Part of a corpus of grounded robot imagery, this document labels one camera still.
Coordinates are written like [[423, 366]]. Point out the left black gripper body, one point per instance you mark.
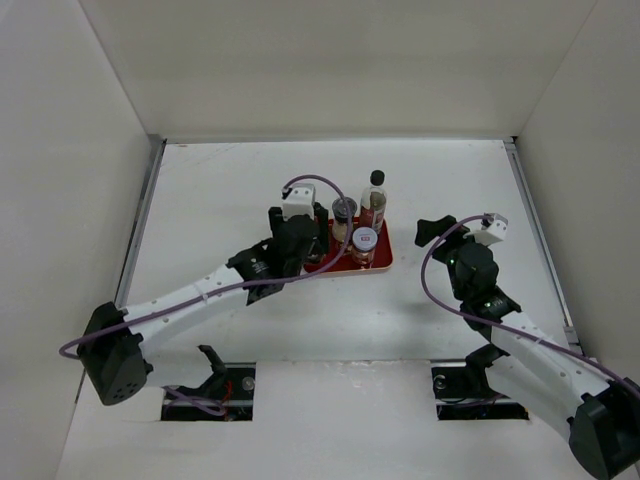
[[294, 272]]

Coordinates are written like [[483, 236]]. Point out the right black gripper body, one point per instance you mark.
[[451, 260]]

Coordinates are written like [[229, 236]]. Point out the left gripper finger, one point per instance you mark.
[[276, 221], [322, 220]]

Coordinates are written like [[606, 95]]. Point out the clear lid spice jar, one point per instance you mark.
[[343, 210]]

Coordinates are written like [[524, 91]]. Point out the pink lid jar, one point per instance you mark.
[[363, 244]]

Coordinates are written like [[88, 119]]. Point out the tall black cap bottle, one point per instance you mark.
[[373, 202]]

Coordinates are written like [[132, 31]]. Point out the red lid sauce jar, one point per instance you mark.
[[315, 258]]

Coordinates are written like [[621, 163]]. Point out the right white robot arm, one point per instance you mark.
[[592, 408]]

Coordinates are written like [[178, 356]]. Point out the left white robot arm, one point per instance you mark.
[[118, 342]]

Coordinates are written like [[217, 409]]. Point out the red rectangular tray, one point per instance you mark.
[[382, 259]]

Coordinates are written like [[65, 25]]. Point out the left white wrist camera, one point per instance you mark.
[[298, 199]]

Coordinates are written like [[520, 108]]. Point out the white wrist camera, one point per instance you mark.
[[494, 228], [298, 199]]

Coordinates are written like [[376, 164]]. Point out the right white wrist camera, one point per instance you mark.
[[494, 228]]

